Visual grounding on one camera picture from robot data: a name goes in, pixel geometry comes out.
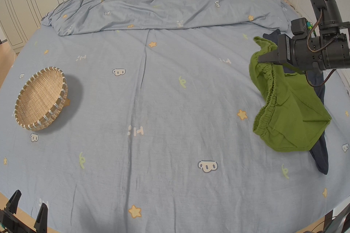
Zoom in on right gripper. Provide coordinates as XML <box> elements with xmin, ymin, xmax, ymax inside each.
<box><xmin>258</xmin><ymin>34</ymin><xmax>325</xmax><ymax>71</ymax></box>

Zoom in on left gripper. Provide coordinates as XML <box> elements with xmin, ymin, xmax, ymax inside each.
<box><xmin>0</xmin><ymin>190</ymin><xmax>49</xmax><ymax>233</ymax></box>

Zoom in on green shorts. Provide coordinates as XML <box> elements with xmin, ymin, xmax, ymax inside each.
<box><xmin>248</xmin><ymin>36</ymin><xmax>332</xmax><ymax>152</ymax></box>

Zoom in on dark blue garment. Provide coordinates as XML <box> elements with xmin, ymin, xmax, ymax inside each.
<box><xmin>262</xmin><ymin>30</ymin><xmax>329</xmax><ymax>175</ymax></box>

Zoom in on round woven basket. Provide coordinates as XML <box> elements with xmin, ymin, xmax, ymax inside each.
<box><xmin>14</xmin><ymin>67</ymin><xmax>69</xmax><ymax>131</ymax></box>

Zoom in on bed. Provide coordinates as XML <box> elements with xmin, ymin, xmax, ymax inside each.
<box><xmin>0</xmin><ymin>0</ymin><xmax>350</xmax><ymax>233</ymax></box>

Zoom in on pale blue quilt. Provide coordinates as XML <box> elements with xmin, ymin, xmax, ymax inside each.
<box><xmin>41</xmin><ymin>0</ymin><xmax>291</xmax><ymax>36</ymax></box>

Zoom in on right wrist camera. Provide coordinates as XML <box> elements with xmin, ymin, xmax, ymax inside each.
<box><xmin>291</xmin><ymin>18</ymin><xmax>311</xmax><ymax>36</ymax></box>

